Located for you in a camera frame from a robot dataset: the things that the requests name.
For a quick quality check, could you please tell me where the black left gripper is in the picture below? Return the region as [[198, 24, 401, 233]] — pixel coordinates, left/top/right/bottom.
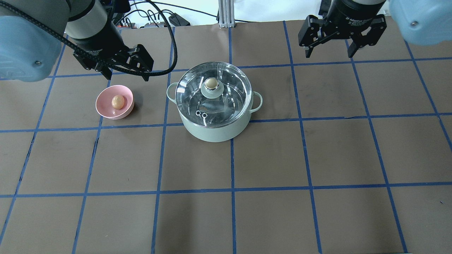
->
[[72, 27, 154, 80]]

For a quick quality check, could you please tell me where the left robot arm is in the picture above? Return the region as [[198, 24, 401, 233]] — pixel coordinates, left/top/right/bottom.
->
[[0, 0, 154, 82]]

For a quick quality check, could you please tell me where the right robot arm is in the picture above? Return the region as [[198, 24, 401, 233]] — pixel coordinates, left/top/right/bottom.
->
[[298, 0, 452, 58]]

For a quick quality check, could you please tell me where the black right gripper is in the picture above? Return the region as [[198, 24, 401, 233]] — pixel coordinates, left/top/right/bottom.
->
[[298, 0, 387, 58]]

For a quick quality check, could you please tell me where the pink bowl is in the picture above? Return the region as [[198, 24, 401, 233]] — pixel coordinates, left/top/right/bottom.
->
[[95, 85, 135, 120]]

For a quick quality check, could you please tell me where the glass pot lid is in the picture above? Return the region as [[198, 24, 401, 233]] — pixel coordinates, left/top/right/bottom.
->
[[172, 62, 253, 128]]

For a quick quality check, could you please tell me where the aluminium frame post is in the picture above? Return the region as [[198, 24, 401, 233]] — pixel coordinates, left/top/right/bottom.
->
[[218, 0, 236, 28]]

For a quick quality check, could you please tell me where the brown egg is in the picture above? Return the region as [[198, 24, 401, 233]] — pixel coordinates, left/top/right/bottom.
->
[[111, 95, 125, 110]]

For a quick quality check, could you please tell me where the light green electric pot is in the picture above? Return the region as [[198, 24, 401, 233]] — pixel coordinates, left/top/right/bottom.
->
[[166, 61, 263, 143]]

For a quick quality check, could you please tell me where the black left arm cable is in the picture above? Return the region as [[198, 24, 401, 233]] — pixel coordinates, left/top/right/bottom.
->
[[0, 0, 178, 77]]

